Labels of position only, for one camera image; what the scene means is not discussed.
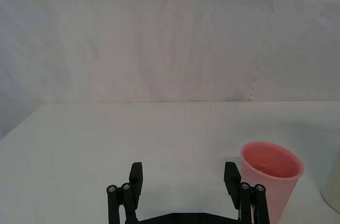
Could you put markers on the white curtain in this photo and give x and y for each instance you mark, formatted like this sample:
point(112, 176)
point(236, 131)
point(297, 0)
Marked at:
point(132, 43)

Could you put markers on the cream vacuum bottle steel neck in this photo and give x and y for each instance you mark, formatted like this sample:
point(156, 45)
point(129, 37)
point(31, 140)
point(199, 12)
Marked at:
point(333, 194)

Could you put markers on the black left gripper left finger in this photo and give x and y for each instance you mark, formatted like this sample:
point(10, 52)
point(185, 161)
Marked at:
point(136, 181)

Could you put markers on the pink plastic cup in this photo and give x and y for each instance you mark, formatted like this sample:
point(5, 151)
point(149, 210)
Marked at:
point(276, 194)

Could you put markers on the white table cloth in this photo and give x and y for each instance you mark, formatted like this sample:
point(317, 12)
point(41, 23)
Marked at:
point(132, 139)

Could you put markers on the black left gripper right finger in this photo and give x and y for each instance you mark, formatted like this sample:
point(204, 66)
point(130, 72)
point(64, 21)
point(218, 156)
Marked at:
point(232, 184)

